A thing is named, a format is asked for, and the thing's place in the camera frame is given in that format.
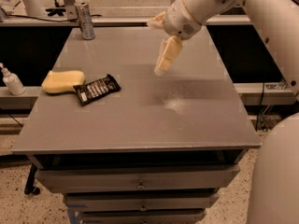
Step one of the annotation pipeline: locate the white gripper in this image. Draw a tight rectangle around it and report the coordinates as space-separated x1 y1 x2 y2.
147 0 202 76

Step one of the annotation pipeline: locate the top grey drawer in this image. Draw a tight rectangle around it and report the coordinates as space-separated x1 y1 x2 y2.
36 164 240 193

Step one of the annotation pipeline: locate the black cable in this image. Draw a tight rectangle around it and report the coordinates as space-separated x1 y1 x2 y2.
8 13 104 22

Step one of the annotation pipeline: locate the middle grey drawer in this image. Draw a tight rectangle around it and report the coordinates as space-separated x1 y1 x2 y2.
64 191 219 212

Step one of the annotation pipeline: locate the silver metal can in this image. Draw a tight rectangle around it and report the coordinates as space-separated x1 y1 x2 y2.
75 2 95 40

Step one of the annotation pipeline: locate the grey metal post left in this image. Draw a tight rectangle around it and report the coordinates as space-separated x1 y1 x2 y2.
64 0 77 20

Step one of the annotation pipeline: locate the white pump bottle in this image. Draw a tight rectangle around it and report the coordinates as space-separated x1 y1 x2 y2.
0 63 25 95

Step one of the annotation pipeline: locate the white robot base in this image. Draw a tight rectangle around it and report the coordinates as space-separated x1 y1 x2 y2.
246 114 299 224

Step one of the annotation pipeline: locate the black caster leg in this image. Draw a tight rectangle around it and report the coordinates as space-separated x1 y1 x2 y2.
24 164 40 195

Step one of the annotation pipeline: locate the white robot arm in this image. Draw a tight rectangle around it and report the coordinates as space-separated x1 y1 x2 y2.
148 0 299 96

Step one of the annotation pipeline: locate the bottom grey drawer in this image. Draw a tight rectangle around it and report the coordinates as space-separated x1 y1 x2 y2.
81 209 206 224

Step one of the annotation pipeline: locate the grey drawer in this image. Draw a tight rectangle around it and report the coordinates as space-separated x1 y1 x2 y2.
64 191 219 212
36 164 240 193
81 209 206 224

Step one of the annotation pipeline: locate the yellow sponge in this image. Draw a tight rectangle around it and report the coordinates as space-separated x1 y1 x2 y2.
42 70 85 94

